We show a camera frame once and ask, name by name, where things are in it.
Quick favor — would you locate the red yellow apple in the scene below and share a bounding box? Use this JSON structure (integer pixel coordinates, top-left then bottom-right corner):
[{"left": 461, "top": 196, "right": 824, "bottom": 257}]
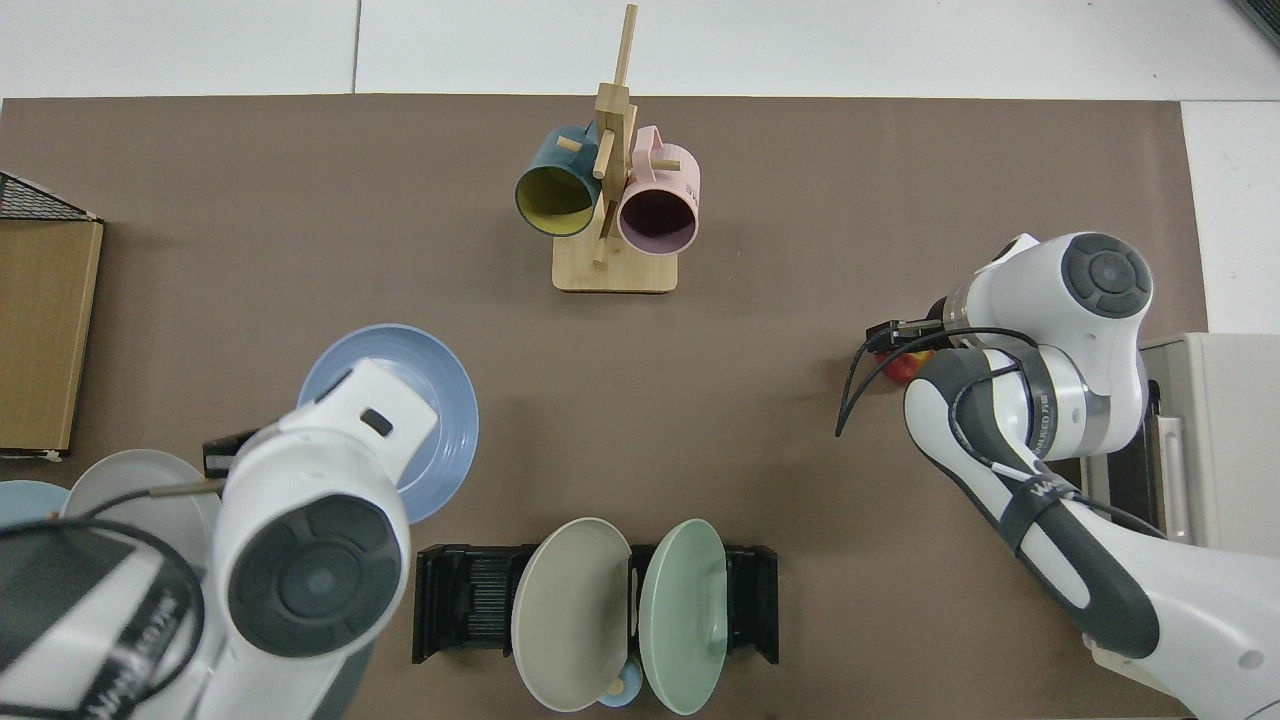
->
[{"left": 883, "top": 350, "right": 938, "bottom": 387}]

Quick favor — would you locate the pale grey plate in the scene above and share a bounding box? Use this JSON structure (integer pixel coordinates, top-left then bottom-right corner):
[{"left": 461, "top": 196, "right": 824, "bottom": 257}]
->
[{"left": 62, "top": 449, "right": 223, "bottom": 549}]

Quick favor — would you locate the light blue plate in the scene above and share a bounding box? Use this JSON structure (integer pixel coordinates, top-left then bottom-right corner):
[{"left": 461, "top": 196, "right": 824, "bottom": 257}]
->
[{"left": 0, "top": 480, "right": 71, "bottom": 529}]

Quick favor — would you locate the black dish rack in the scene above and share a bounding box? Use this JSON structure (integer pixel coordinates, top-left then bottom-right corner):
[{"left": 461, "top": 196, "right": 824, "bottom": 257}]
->
[{"left": 412, "top": 543, "right": 781, "bottom": 666}]

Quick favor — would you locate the green plate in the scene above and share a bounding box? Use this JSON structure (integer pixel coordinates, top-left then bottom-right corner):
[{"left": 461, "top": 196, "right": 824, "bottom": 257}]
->
[{"left": 638, "top": 518, "right": 729, "bottom": 716}]

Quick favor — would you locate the grey beige plate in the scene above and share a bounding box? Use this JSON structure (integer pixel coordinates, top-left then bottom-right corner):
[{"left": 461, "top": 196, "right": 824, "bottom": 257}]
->
[{"left": 510, "top": 517, "right": 636, "bottom": 713}]

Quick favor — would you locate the brown table cloth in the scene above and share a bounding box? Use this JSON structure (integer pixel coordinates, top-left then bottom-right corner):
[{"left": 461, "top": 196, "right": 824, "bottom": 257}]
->
[{"left": 0, "top": 95, "right": 1211, "bottom": 720}]

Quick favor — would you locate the pink cup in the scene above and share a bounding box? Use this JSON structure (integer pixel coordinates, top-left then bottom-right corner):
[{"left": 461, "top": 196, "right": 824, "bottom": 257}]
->
[{"left": 616, "top": 125, "right": 701, "bottom": 257}]

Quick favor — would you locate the wooden cup stand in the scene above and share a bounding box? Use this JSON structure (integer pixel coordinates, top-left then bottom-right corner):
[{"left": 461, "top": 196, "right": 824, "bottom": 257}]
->
[{"left": 552, "top": 3, "right": 681, "bottom": 295}]

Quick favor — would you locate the pale toaster oven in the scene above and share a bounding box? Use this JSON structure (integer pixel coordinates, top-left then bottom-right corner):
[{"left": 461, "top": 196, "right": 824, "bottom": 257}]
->
[{"left": 1078, "top": 333, "right": 1280, "bottom": 691}]

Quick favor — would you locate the dark teal cup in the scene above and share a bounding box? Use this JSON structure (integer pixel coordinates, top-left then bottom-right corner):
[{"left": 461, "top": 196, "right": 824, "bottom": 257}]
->
[{"left": 515, "top": 123, "right": 604, "bottom": 238}]

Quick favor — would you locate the small blue round thing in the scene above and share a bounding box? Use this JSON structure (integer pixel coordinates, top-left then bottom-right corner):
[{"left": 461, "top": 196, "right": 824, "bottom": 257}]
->
[{"left": 597, "top": 660, "right": 644, "bottom": 711}]

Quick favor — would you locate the dark grey device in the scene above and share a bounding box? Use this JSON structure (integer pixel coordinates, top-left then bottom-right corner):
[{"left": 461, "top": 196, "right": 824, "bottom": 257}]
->
[{"left": 1228, "top": 0, "right": 1280, "bottom": 53}]

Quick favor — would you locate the wire basket with wooden floor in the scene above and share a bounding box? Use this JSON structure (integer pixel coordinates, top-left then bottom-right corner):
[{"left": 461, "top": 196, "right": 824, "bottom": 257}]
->
[{"left": 0, "top": 172, "right": 105, "bottom": 463}]

